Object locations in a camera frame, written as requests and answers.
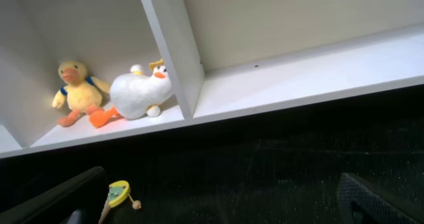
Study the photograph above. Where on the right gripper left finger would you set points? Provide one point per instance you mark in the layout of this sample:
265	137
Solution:
49	202

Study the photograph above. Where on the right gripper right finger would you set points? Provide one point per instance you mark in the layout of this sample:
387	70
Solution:
371	201

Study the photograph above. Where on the yellow rattle drum toy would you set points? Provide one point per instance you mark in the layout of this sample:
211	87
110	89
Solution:
118	192

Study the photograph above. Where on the yellow plush duck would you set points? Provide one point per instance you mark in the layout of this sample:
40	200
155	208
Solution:
81	94

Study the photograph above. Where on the white plush duck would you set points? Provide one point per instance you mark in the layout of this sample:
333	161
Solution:
136	94

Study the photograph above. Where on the white shelf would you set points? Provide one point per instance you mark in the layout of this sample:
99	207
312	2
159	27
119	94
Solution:
298	68

